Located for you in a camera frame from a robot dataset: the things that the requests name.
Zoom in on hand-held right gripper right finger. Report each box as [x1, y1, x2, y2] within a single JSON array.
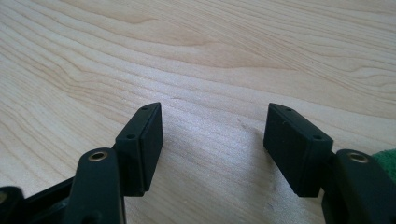
[[262, 102, 334, 198]]

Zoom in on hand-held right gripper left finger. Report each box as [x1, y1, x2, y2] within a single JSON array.
[[113, 102, 164, 198]]

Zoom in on green cloth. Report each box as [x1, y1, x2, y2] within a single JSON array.
[[372, 149, 396, 185]]

